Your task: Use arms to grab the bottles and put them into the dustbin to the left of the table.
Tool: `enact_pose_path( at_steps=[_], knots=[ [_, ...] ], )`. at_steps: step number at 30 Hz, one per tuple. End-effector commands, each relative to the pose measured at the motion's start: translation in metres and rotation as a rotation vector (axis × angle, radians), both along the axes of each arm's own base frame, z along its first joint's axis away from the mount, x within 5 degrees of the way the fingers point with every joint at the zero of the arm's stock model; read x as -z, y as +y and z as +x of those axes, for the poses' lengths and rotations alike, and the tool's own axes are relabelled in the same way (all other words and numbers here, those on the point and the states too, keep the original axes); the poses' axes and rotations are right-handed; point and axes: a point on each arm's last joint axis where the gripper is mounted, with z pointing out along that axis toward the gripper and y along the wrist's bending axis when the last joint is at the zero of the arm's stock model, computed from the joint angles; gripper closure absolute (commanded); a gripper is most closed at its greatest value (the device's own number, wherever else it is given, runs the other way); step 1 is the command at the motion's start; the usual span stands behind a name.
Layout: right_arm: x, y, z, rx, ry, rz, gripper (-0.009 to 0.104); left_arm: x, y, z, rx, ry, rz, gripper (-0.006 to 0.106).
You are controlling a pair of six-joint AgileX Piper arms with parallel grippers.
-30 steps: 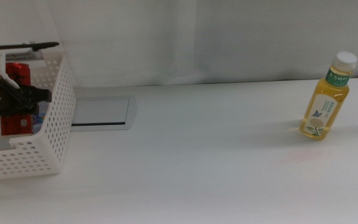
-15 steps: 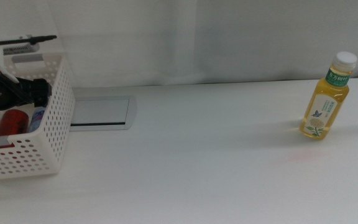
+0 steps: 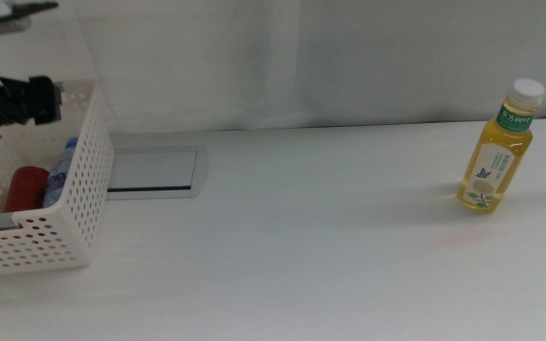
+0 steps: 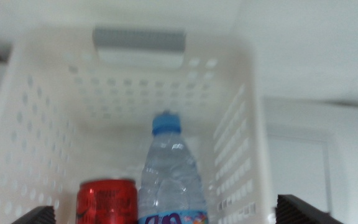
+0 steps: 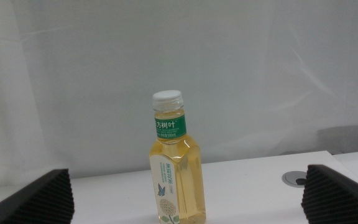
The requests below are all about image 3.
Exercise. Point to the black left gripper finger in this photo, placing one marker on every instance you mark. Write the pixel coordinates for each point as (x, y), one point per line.
(45, 99)

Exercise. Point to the small blue-capped water bottle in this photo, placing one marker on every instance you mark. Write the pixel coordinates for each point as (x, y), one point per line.
(60, 175)

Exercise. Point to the red cola can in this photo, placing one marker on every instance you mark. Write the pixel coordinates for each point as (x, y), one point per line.
(26, 187)

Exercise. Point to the yellow tea bottle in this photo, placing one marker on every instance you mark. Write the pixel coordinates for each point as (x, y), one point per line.
(493, 161)

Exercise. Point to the white perforated plastic basket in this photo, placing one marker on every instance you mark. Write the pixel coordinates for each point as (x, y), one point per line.
(83, 189)

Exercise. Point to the white backdrop curtain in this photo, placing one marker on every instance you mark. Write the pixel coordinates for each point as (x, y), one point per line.
(301, 57)

